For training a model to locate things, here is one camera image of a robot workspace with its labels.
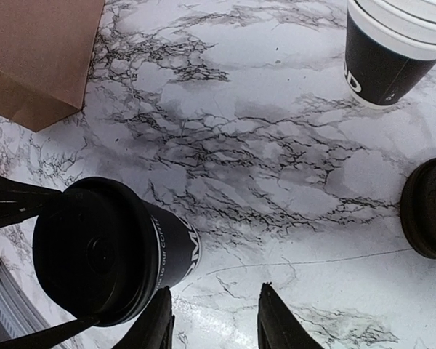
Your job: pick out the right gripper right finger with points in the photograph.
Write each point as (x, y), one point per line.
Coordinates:
(277, 327)

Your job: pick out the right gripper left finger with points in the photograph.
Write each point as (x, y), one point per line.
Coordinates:
(153, 329)

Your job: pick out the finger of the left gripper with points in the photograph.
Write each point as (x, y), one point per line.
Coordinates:
(53, 336)
(21, 201)

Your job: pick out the black plastic cup lid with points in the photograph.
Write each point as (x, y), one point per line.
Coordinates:
(94, 250)

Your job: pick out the brown paper bag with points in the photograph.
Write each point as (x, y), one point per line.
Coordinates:
(45, 52)

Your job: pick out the single black paper cup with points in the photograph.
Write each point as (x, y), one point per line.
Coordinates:
(179, 246)

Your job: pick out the stack of paper cups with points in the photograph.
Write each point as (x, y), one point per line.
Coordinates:
(390, 47)

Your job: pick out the front aluminium rail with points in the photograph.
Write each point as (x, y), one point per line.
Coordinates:
(18, 317)

